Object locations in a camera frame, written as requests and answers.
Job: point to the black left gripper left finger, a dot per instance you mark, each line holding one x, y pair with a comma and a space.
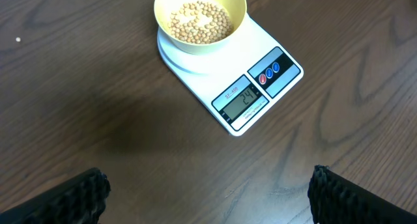
81, 199

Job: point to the soybeans in bowl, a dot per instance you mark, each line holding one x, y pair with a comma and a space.
200, 22

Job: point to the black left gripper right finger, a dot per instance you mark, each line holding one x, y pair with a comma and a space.
334, 199

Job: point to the white digital kitchen scale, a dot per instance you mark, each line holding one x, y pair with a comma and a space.
239, 82

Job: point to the pale yellow bowl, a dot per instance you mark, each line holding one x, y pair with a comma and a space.
237, 10

